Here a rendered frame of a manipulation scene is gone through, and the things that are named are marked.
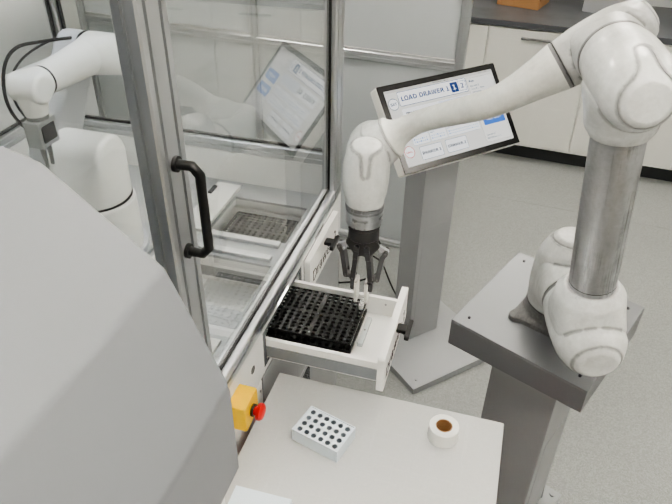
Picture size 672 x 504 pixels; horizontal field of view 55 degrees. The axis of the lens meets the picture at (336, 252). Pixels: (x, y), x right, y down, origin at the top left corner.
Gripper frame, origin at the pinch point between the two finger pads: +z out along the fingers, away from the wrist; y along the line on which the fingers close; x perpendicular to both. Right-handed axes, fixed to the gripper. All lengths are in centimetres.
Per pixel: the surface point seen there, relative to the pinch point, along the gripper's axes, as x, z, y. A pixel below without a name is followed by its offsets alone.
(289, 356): -18.1, 10.5, -13.6
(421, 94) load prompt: 87, -19, -1
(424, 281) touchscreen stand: 88, 62, 6
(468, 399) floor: 61, 97, 32
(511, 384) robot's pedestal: 10, 33, 42
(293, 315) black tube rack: -8.0, 6.1, -15.9
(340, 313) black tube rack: -3.7, 6.2, -4.6
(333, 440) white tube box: -35.0, 16.7, 2.8
